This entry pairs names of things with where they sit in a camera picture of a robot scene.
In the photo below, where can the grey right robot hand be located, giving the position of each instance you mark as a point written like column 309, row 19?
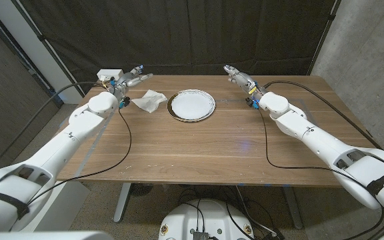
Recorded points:
column 245, row 81

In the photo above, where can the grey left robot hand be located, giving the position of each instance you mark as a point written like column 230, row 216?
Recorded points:
column 123, row 83

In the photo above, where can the white tissue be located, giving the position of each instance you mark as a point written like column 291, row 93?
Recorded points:
column 150, row 100

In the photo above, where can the white plastic plate gold rim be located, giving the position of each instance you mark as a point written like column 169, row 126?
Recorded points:
column 192, row 106

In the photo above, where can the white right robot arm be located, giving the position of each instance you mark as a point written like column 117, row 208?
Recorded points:
column 312, row 133

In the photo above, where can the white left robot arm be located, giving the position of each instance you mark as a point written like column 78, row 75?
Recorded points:
column 78, row 126

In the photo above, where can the white power strip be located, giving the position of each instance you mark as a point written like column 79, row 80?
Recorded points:
column 107, row 73

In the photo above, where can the black backdrop curtain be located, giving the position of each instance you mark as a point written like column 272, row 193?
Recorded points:
column 178, row 33

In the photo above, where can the black backdrop stand pole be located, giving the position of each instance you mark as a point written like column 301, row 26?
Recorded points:
column 332, row 17
column 42, row 37

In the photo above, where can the grey table leg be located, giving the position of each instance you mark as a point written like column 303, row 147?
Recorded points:
column 293, row 210
column 121, row 203

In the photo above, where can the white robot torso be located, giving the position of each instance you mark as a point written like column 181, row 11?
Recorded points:
column 208, row 220

